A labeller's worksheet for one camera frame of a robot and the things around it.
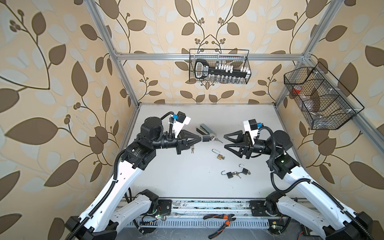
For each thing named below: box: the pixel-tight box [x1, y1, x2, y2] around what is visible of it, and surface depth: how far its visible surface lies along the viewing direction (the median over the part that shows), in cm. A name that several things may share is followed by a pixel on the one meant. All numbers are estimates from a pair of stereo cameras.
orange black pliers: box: [203, 213, 237, 240], surface depth 72 cm
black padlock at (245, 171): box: [238, 163, 251, 175], surface depth 88 cm
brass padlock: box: [211, 148, 223, 161], surface depth 93 cm
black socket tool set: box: [194, 59, 251, 83], surface depth 86 cm
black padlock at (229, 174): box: [221, 170, 234, 179], surface depth 86 cm
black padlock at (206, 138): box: [202, 135, 210, 142], surface depth 60 cm
